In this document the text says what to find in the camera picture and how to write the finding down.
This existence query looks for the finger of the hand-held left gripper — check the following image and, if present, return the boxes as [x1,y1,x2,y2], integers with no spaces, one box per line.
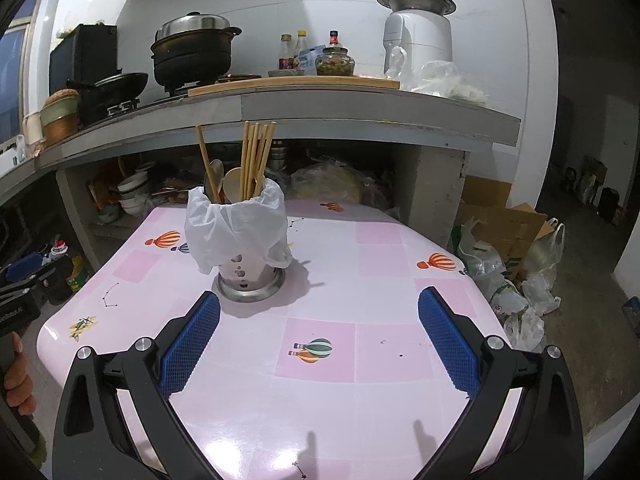
[0,262,75,306]
[0,253,45,281]

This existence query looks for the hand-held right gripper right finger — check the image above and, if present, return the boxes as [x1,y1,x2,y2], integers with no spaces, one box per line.
[417,286,586,480]

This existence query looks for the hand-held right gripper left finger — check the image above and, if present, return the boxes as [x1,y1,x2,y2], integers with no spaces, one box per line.
[51,290,222,480]

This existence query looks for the steel utensil holder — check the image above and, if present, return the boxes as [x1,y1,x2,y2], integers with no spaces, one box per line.
[216,255,287,305]

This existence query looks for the cream plastic ladle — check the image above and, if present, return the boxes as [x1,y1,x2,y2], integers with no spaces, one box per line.
[222,167,246,205]

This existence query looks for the large steel spoon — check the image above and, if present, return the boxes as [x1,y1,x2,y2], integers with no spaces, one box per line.
[202,158,225,203]

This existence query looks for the bundle of chopsticks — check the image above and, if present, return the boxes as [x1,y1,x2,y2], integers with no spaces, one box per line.
[195,120,278,206]

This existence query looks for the person's left hand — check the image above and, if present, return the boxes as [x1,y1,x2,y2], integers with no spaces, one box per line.
[0,332,37,417]

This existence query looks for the cooking oil bottle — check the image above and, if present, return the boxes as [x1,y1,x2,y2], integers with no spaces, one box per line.
[50,240,92,292]

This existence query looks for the pile of plastic bags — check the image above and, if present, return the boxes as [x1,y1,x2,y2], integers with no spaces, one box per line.
[452,217,568,351]

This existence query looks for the stack of white bowls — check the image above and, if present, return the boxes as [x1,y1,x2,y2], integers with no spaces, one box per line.
[117,170,153,216]

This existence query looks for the white plastic bag liner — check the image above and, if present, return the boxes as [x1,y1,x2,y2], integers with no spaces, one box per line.
[185,180,295,275]

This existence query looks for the cardboard box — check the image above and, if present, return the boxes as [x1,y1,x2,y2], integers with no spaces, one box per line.
[457,175,556,281]

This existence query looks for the white jug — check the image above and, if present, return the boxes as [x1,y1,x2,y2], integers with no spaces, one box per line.
[21,112,43,145]

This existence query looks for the brown and green pot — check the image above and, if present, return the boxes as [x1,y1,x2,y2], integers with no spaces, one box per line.
[40,89,81,146]

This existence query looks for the window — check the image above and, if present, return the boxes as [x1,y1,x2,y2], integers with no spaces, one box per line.
[0,22,31,136]

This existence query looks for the black gas stove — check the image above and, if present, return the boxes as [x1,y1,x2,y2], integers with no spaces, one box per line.
[80,90,191,126]

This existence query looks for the yellow plastic bag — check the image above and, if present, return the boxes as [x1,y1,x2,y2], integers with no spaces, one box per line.
[290,162,363,203]

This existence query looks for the black frying pan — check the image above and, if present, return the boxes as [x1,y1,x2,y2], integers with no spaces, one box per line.
[66,72,150,98]

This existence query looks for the dark container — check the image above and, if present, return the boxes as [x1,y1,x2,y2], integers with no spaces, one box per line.
[597,187,621,223]

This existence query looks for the black box appliance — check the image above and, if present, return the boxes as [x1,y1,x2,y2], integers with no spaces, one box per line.
[48,24,118,96]

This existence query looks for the clear plastic bags on counter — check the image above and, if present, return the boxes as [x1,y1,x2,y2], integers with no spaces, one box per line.
[400,45,488,107]

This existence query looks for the black cooking pot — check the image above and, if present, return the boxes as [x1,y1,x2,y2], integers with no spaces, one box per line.
[151,27,242,86]

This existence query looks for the wooden cutting board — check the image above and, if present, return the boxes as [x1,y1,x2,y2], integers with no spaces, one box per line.
[187,76,402,97]

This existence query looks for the steel pot lid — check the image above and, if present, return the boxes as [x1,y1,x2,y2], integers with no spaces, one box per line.
[155,12,232,41]

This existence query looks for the glass jar of pickles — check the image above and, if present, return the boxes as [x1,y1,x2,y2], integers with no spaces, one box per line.
[315,47,356,77]

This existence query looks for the white kitchen appliance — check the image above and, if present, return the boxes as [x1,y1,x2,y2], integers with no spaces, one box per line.
[383,10,453,78]

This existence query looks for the blue seasoning packet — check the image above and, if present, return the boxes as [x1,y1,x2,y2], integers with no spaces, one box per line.
[299,46,328,73]

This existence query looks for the steel basin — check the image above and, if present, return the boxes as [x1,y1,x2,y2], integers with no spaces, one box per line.
[376,0,457,15]

